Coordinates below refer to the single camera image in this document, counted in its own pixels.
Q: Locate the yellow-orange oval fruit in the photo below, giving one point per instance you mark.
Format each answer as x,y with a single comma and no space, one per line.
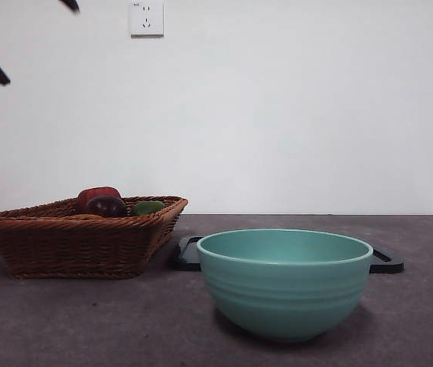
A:
84,216

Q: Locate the teal ribbed bowl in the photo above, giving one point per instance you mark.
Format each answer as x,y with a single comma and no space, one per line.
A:
285,298

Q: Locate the red apple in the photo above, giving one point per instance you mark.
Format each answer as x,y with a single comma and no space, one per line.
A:
98,192

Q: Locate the dark red plum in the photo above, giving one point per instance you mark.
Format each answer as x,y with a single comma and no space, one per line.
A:
105,207

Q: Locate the brown wicker basket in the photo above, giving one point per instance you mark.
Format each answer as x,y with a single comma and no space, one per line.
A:
75,248

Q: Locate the green avocado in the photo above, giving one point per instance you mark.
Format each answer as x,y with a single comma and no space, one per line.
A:
145,208

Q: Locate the dark green rectangular tray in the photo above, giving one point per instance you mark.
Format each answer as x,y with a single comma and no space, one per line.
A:
186,256

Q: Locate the white wall socket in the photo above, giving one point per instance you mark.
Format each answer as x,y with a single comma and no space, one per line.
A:
147,19

